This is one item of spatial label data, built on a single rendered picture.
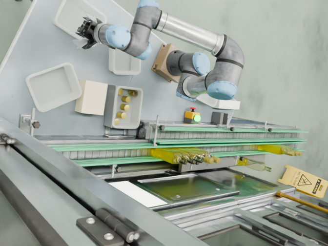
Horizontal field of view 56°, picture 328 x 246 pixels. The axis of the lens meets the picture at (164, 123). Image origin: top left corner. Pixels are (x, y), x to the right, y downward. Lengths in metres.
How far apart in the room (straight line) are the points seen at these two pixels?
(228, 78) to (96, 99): 0.67
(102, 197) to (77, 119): 1.29
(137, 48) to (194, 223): 0.72
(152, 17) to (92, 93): 0.54
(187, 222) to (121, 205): 0.94
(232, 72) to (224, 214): 0.62
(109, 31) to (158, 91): 0.85
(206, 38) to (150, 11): 0.24
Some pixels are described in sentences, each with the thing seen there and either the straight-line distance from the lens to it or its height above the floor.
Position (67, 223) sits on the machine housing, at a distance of 0.34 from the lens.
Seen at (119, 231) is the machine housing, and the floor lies 1.98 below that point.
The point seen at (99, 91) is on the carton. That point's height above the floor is 0.82.
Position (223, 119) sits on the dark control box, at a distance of 2.24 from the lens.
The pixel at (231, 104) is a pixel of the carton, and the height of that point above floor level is 0.81.
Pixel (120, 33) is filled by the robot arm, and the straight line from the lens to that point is 1.11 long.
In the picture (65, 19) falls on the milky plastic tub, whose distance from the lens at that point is 1.59.
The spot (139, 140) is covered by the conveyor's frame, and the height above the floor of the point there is 0.88.
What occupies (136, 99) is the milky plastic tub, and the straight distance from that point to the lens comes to 1.73.
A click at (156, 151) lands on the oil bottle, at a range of 1.71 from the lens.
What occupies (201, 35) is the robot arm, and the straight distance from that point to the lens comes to 1.26.
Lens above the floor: 2.21
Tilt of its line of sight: 48 degrees down
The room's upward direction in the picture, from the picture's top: 105 degrees clockwise
